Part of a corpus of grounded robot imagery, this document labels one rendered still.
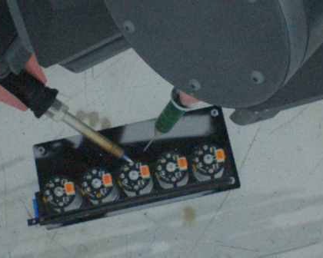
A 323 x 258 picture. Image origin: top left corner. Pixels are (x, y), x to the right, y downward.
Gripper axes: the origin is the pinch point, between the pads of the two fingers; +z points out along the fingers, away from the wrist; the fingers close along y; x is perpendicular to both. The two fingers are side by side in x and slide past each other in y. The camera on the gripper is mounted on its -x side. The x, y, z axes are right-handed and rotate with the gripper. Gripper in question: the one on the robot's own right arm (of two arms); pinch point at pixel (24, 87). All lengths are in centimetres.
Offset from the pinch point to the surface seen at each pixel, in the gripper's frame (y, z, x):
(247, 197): 3.3, 17.3, -9.7
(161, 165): 1.0, 8.7, -7.1
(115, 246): -5.7, 13.9, -3.7
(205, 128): 6.3, 13.5, -5.2
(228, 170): 4.0, 14.3, -8.7
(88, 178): -2.7, 6.7, -3.6
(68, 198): -4.7, 6.5, -3.3
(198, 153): 3.2, 9.7, -8.8
